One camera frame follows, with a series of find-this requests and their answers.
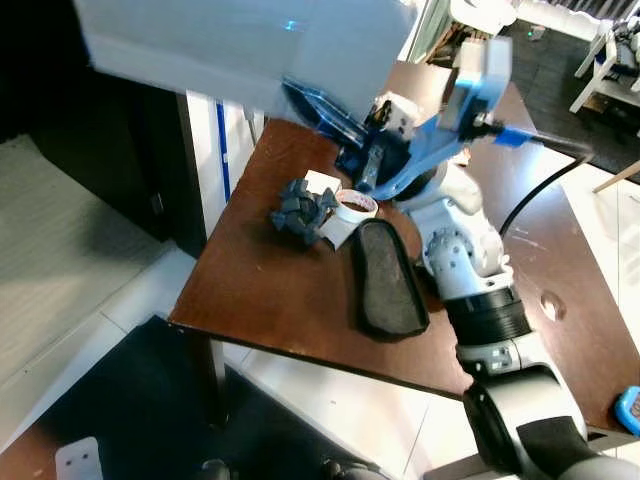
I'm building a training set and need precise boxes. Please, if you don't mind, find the black oval felt pad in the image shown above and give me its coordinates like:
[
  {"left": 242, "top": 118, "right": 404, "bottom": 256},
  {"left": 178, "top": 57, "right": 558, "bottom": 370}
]
[{"left": 350, "top": 220, "right": 431, "bottom": 341}]

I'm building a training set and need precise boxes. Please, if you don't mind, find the white chair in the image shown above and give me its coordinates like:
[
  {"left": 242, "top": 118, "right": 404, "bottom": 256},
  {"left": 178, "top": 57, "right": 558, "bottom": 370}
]
[
  {"left": 570, "top": 15, "right": 640, "bottom": 111},
  {"left": 440, "top": 0, "right": 521, "bottom": 61}
]

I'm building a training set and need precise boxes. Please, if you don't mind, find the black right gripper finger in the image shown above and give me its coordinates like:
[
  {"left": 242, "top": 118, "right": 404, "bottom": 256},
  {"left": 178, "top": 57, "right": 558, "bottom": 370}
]
[
  {"left": 308, "top": 188, "right": 341, "bottom": 236},
  {"left": 270, "top": 180, "right": 316, "bottom": 248}
]

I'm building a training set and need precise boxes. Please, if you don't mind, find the dark floor rug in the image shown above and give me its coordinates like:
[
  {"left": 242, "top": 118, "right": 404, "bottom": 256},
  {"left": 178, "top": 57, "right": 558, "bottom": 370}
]
[{"left": 0, "top": 315, "right": 301, "bottom": 480}]

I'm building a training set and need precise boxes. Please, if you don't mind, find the white panel with blue stripe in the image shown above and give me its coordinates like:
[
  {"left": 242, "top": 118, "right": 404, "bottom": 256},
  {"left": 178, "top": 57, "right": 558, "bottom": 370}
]
[{"left": 185, "top": 92, "right": 266, "bottom": 236}]

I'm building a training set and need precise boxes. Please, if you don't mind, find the white paper piece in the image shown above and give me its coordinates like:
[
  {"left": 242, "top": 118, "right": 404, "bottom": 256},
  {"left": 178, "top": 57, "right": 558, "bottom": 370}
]
[{"left": 303, "top": 170, "right": 341, "bottom": 196}]

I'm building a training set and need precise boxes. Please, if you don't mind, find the pale grey flat board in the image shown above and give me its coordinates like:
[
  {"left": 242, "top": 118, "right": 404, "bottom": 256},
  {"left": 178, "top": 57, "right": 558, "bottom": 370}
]
[{"left": 75, "top": 0, "right": 421, "bottom": 123}]

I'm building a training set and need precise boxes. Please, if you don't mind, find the black robot right foot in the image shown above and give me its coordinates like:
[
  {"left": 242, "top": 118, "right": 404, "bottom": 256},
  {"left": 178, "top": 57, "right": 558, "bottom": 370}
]
[{"left": 320, "top": 458, "right": 376, "bottom": 480}]

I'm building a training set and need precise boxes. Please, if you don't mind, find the black camera cable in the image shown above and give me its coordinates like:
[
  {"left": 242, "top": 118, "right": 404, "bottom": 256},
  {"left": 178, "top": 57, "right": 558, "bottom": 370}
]
[{"left": 498, "top": 128, "right": 596, "bottom": 236}]

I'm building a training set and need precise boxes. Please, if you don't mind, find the blue rounded device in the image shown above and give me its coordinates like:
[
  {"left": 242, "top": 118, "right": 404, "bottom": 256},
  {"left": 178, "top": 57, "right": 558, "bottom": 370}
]
[{"left": 613, "top": 385, "right": 640, "bottom": 436}]

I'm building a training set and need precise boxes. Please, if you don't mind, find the black cabinet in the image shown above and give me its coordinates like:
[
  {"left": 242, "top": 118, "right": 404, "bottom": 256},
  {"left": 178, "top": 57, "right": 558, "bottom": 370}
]
[{"left": 0, "top": 0, "right": 206, "bottom": 256}]

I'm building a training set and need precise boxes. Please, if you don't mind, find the white paper cup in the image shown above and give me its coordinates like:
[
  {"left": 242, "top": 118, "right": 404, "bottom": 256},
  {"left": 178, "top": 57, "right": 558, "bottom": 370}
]
[{"left": 320, "top": 190, "right": 379, "bottom": 249}]

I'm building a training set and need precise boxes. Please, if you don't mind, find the white plate with holes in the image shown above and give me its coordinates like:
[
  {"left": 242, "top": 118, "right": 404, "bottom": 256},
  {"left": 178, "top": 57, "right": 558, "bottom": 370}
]
[{"left": 55, "top": 437, "right": 103, "bottom": 480}]

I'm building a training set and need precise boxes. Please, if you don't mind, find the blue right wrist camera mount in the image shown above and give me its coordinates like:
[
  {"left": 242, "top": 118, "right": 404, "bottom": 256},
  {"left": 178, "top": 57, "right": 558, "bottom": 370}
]
[{"left": 283, "top": 38, "right": 531, "bottom": 201}]

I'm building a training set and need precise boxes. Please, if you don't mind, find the dark metal table leg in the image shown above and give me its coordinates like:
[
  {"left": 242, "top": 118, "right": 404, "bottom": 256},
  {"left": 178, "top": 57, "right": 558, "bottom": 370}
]
[{"left": 190, "top": 330, "right": 231, "bottom": 431}]

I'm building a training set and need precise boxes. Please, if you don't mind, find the white long bench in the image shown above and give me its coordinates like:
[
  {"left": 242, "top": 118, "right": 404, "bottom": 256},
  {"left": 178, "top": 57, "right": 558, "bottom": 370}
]
[{"left": 515, "top": 0, "right": 640, "bottom": 41}]

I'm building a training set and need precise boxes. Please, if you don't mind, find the light wooden leg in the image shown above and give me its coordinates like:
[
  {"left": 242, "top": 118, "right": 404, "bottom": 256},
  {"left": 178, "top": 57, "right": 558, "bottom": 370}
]
[{"left": 590, "top": 160, "right": 640, "bottom": 196}]

